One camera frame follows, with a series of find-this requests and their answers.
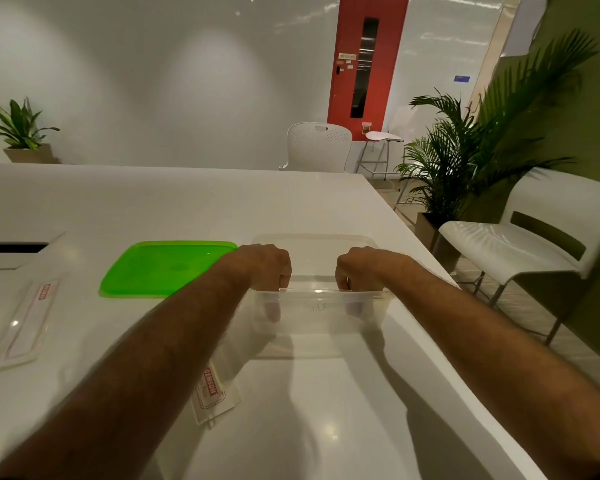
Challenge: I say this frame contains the small beige planter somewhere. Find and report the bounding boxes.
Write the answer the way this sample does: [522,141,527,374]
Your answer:
[3,143,56,165]

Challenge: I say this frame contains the white chair with metal legs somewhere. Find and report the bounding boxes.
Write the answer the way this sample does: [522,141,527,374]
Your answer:
[438,167,600,345]

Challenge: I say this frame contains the white paper poster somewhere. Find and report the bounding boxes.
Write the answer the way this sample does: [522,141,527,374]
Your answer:
[499,0,551,58]

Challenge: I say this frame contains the white perforated chair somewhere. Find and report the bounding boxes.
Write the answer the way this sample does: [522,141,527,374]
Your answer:
[279,122,353,173]

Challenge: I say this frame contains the green plastic lid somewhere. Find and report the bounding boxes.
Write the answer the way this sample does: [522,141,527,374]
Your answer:
[99,240,239,299]

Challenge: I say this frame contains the red door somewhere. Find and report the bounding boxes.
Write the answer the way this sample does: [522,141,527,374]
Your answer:
[327,0,411,142]

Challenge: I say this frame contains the green palm plant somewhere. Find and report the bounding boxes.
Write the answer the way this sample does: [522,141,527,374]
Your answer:
[395,29,599,231]

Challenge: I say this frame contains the person's right hand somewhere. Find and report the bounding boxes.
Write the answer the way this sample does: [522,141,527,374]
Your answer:
[335,246,406,293]

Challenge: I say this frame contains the person's left hand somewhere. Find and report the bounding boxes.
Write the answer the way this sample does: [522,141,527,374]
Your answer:
[225,243,292,293]

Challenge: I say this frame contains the large clear plastic container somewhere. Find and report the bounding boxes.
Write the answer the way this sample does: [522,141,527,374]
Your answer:
[245,233,396,361]

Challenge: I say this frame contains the white bar stool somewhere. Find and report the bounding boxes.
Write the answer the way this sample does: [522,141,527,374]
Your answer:
[355,131,406,181]

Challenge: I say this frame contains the person's right forearm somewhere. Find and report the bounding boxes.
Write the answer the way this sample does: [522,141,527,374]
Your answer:
[385,257,600,480]

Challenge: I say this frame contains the person's left forearm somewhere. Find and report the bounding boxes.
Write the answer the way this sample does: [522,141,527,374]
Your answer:
[0,259,253,480]

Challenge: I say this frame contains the small green leafy plant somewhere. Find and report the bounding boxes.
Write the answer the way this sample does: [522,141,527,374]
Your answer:
[0,97,61,151]

